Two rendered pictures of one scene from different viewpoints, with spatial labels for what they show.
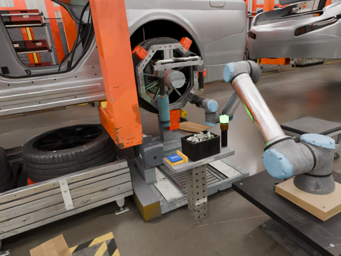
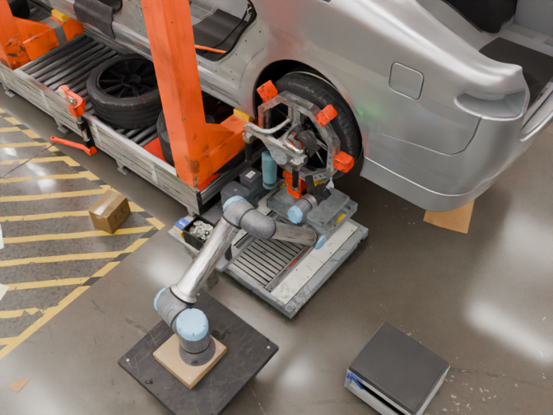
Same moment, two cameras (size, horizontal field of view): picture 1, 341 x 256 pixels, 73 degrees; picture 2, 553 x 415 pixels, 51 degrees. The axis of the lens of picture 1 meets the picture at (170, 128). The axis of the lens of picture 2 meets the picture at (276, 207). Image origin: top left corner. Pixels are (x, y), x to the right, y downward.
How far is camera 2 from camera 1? 306 cm
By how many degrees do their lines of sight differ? 59
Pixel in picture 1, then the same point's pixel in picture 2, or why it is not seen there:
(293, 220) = (151, 337)
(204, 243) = not seen: hidden behind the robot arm
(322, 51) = not seen: outside the picture
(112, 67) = (168, 116)
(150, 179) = not seen: hidden behind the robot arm
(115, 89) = (171, 133)
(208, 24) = (382, 109)
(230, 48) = (418, 163)
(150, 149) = (226, 195)
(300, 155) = (164, 311)
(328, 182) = (183, 353)
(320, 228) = (145, 355)
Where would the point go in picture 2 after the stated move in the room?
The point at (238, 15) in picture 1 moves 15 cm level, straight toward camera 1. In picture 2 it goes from (446, 127) to (414, 131)
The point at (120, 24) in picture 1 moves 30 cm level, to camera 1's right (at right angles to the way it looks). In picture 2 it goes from (172, 90) to (192, 124)
